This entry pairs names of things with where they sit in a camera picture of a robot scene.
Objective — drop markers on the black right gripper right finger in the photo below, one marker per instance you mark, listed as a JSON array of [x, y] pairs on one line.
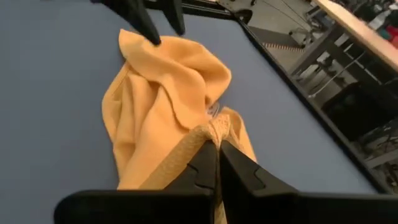
[[264, 207]]

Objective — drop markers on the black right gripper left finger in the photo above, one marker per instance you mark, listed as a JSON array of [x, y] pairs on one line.
[[186, 205]]

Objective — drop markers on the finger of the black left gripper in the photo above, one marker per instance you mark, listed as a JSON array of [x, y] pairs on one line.
[[136, 18], [175, 15]]

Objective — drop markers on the yellow orange waffle towel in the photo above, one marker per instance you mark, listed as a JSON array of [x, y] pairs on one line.
[[155, 93]]

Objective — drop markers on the black mat orange striped edges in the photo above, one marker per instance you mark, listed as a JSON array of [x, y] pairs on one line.
[[273, 35]]

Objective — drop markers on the black perforated computer tower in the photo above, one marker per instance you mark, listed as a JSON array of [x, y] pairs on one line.
[[357, 115]]

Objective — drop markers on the wooden top workbench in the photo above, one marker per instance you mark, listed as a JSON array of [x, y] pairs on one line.
[[357, 29]]

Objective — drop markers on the black aluminium table frame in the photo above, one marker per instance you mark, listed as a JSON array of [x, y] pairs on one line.
[[306, 99]]

